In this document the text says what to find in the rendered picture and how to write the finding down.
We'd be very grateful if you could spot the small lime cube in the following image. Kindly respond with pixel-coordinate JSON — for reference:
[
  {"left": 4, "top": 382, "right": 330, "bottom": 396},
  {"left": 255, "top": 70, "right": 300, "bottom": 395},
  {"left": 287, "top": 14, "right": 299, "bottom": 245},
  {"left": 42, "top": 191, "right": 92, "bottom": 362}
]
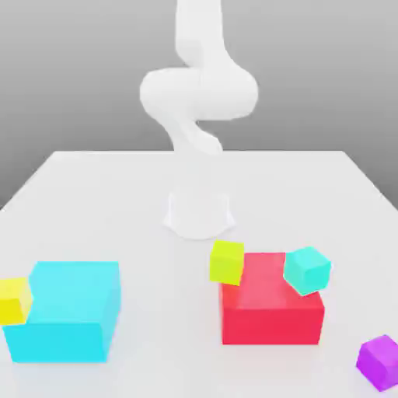
[{"left": 208, "top": 239, "right": 246, "bottom": 287}]

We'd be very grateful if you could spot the small turquoise cube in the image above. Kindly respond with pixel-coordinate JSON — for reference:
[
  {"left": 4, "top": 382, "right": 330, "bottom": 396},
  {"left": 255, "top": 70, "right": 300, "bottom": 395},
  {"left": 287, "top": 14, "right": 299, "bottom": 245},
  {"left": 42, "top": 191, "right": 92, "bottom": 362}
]
[{"left": 283, "top": 246, "right": 333, "bottom": 297}]

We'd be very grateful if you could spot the small yellow cube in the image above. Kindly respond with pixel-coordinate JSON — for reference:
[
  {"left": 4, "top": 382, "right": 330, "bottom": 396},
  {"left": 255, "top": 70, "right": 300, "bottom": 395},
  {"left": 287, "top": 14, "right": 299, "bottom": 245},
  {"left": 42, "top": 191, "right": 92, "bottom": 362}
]
[{"left": 0, "top": 277, "right": 33, "bottom": 326}]

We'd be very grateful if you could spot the small purple cube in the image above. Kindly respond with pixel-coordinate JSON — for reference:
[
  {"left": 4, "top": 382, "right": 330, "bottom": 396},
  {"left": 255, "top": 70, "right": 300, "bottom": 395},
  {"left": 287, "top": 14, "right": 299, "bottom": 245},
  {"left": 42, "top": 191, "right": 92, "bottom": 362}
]
[{"left": 355, "top": 333, "right": 398, "bottom": 393}]

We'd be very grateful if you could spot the large red box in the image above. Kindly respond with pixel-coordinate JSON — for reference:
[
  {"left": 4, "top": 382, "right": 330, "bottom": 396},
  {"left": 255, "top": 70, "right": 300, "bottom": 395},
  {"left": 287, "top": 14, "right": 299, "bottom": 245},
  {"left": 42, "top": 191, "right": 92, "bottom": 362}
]
[{"left": 219, "top": 252, "right": 326, "bottom": 346}]

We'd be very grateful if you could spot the large cyan box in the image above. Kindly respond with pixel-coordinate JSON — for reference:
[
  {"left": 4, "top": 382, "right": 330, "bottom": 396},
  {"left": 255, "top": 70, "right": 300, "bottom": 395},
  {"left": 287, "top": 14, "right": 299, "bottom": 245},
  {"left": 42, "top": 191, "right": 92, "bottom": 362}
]
[{"left": 2, "top": 260, "right": 121, "bottom": 364}]

